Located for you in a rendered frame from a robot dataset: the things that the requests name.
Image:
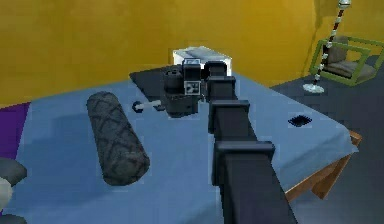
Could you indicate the striped floor lamp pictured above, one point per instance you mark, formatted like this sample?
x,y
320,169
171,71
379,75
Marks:
x,y
328,43

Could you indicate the dark grey bolster pillow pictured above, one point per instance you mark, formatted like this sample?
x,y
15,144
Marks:
x,y
116,140

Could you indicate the white bedside cabinet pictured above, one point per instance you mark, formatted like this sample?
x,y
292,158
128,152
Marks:
x,y
213,55

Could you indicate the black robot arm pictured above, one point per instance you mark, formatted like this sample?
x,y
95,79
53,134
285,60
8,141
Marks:
x,y
240,166

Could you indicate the small black flat square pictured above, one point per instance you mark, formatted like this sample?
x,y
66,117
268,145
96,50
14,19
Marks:
x,y
300,120

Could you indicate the black laptop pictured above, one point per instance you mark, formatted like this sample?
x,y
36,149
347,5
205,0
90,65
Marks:
x,y
149,81

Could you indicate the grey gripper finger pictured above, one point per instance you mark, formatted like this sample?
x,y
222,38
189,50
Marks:
x,y
148,105

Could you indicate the bed with blue sheet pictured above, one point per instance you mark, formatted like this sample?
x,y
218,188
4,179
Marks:
x,y
180,166

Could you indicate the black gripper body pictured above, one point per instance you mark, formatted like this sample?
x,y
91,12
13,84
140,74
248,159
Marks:
x,y
176,101

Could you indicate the white pillow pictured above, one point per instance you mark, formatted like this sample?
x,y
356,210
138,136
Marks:
x,y
4,193

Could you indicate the green frame armchair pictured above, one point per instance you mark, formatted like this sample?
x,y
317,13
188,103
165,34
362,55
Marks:
x,y
350,68

